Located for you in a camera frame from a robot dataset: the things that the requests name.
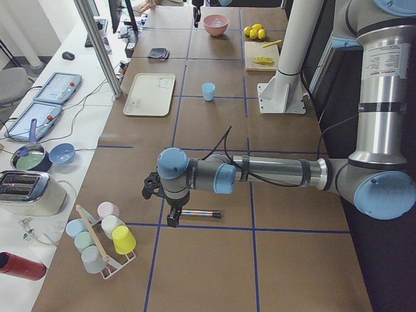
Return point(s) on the pink bowl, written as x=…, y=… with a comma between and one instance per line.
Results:
x=215, y=31

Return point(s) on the folded grey cloth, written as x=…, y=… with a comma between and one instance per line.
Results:
x=158, y=53

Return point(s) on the aluminium frame post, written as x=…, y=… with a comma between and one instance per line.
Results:
x=99, y=48

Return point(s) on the black computer mouse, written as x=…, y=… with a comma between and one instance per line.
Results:
x=68, y=55

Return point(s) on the near teach pendant tablet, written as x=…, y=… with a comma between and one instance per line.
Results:
x=45, y=113

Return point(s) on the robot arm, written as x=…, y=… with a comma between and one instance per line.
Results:
x=373, y=178

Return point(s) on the white wire cup rack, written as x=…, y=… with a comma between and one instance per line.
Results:
x=112, y=265

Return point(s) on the whole yellow lemon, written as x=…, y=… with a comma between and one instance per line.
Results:
x=257, y=26

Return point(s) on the light blue plastic cup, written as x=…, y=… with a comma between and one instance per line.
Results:
x=208, y=91

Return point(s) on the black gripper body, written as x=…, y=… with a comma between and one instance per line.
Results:
x=175, y=205

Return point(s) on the blue bowl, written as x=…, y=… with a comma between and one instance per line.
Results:
x=63, y=153

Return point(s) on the light blue upside-down cup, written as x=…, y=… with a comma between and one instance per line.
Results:
x=75, y=227

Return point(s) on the far teach pendant tablet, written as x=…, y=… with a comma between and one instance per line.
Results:
x=59, y=88

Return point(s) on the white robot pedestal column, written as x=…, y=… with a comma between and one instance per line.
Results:
x=302, y=22

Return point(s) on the red cylinder bottle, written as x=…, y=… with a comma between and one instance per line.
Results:
x=14, y=265

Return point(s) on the cream bear serving tray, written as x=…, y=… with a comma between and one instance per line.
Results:
x=150, y=95

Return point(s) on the pink upside-down cup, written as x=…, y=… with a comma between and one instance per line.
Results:
x=107, y=208

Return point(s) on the white upside-down cup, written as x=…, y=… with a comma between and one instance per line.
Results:
x=109, y=223

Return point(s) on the pile of clear ice cubes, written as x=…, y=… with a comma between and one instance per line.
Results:
x=216, y=23

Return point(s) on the cream toaster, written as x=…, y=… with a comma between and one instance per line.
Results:
x=31, y=193

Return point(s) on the wooden cutting board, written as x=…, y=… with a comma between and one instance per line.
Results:
x=254, y=49

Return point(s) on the yellow upside-down cup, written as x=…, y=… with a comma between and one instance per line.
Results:
x=123, y=240

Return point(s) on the blue saucepan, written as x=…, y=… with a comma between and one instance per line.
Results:
x=32, y=156

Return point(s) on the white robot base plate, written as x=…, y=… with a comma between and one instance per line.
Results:
x=290, y=101

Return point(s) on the mint green upside-down cup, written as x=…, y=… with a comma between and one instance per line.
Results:
x=83, y=240

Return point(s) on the yellow knife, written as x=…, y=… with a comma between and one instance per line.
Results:
x=268, y=44

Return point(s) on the grey upside-down cup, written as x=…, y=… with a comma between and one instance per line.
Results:
x=92, y=260

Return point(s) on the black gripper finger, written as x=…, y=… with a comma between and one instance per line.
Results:
x=173, y=217

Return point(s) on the teach pendant tablet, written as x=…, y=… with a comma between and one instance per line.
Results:
x=59, y=88
x=45, y=113

